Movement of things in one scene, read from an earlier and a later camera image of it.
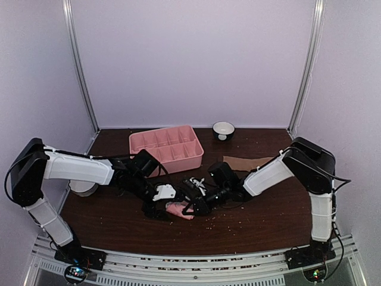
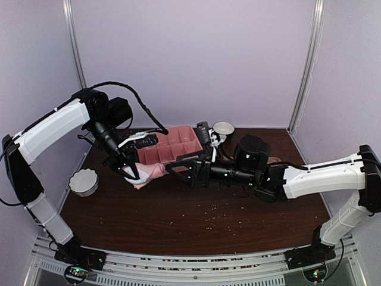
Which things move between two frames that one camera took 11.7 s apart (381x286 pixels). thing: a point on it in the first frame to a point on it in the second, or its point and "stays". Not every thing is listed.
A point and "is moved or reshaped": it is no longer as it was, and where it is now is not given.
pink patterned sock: [177, 207] is moved or reshaped
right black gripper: [201, 205] to [200, 167]
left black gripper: [151, 211] to [115, 158]
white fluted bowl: [83, 188] stays
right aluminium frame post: [316, 25] stays
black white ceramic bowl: [223, 130] stays
